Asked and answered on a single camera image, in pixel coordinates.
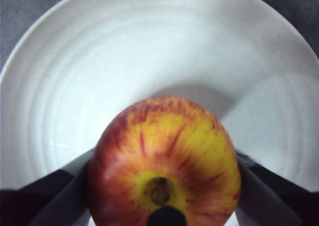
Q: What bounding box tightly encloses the red yellow apple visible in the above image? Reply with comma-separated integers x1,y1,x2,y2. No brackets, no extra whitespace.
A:
87,95,242,226

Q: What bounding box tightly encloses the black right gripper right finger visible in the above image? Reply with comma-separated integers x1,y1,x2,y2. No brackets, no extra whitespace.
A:
235,152,319,226

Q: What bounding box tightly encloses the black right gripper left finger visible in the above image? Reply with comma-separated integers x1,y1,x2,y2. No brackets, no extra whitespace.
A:
0,148,95,226

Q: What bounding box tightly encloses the cream yellow plate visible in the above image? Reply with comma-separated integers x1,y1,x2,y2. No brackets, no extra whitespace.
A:
0,0,319,226

